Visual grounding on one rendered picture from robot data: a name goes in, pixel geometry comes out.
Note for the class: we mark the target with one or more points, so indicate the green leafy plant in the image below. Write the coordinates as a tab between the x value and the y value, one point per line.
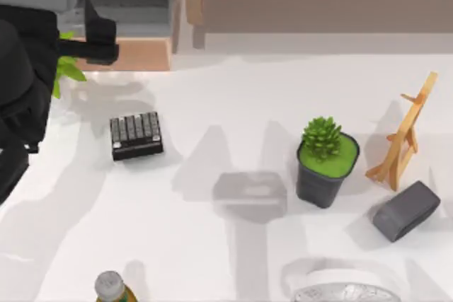
69	68

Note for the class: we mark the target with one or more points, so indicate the shallow salmon-coloured box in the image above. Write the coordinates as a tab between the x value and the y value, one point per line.
141	52

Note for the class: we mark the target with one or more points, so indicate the black keypad with grey keys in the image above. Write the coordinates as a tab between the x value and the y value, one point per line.
136	136

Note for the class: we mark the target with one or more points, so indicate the wooden shelf unit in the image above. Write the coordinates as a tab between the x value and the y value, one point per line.
318	1

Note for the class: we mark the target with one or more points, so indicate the yellow-green bottle with grey cap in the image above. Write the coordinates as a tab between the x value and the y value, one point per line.
111	288

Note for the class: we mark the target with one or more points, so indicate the green succulent in grey pot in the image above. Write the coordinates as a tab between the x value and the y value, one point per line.
325	164

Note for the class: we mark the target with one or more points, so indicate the wooden easel stand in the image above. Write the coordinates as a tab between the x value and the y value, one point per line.
403	139

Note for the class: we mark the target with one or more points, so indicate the white round bowl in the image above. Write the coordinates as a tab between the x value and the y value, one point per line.
347	286

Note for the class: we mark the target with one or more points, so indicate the dark grey rounded box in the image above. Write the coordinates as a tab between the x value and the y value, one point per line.
407	210

